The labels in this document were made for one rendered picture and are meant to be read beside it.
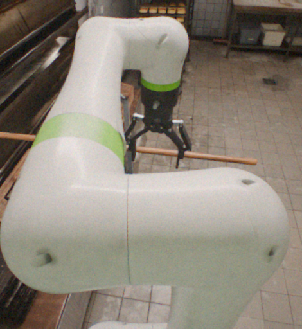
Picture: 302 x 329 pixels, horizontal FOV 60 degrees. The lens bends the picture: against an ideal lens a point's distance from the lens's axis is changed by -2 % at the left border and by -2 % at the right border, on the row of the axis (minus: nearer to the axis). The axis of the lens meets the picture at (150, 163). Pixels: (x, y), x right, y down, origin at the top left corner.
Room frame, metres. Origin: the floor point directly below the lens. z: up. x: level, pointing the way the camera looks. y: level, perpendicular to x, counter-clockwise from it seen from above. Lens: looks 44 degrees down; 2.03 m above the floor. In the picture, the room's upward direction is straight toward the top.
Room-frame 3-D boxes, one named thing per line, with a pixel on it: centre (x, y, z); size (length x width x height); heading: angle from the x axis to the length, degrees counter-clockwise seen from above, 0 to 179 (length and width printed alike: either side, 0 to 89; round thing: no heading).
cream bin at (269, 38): (5.16, -2.25, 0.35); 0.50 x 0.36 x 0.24; 172
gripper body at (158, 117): (0.59, -0.02, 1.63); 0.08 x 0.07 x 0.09; 79
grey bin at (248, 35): (5.22, -1.83, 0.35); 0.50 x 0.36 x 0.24; 171
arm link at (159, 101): (0.58, -0.02, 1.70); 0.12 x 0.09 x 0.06; 169
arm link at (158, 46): (0.58, -0.02, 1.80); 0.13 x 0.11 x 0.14; 92
